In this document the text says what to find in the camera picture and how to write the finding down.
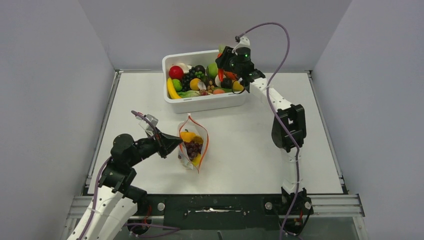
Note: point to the yellow toy fruit slice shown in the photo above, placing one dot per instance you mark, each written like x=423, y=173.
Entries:
x=236, y=86

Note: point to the black toy grapes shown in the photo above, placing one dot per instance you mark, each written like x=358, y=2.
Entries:
x=197, y=71

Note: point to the white toy mushroom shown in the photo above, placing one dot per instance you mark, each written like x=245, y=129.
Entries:
x=202, y=87

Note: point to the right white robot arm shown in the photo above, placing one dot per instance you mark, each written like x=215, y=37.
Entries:
x=289, y=124

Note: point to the green toy cabbage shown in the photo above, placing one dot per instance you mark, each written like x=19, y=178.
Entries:
x=212, y=70

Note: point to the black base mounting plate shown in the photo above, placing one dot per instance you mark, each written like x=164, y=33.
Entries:
x=270, y=212

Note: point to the clear orange-zip bag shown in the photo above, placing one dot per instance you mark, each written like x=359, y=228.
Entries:
x=194, y=126

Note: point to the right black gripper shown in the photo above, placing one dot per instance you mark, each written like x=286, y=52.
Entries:
x=222, y=62

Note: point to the single yellow toy banana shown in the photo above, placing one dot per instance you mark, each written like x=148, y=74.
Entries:
x=171, y=89

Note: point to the white toy garlic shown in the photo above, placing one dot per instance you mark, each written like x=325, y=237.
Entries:
x=185, y=68

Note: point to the red toy apple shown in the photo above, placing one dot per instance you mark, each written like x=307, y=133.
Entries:
x=176, y=72

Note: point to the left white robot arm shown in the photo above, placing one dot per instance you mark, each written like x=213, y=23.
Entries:
x=115, y=199

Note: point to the green toy leaf vegetable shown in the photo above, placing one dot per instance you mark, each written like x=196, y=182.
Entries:
x=189, y=94

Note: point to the aluminium table frame rail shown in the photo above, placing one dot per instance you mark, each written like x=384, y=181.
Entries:
x=92, y=172

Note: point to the dark purple toy grapes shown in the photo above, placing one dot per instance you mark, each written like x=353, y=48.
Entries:
x=193, y=149

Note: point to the yellow toy bell pepper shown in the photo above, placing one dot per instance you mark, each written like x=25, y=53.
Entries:
x=187, y=136

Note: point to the yellow toy lemon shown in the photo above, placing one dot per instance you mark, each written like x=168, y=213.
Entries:
x=194, y=84

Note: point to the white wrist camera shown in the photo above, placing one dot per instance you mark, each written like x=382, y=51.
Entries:
x=148, y=123
x=242, y=41

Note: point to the toy carrot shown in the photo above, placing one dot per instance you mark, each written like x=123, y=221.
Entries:
x=220, y=74

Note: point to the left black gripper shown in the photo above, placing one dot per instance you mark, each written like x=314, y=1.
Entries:
x=169, y=143

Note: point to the dark toy eggplant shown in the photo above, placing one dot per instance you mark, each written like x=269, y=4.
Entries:
x=226, y=83

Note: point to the toy peach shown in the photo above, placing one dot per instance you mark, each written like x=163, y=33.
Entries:
x=217, y=91

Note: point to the yellow toy banana bunch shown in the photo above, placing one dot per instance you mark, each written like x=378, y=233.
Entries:
x=197, y=160

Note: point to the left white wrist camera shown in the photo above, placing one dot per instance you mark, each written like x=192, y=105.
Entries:
x=148, y=123

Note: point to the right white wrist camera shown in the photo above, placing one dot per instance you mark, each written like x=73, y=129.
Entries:
x=242, y=41

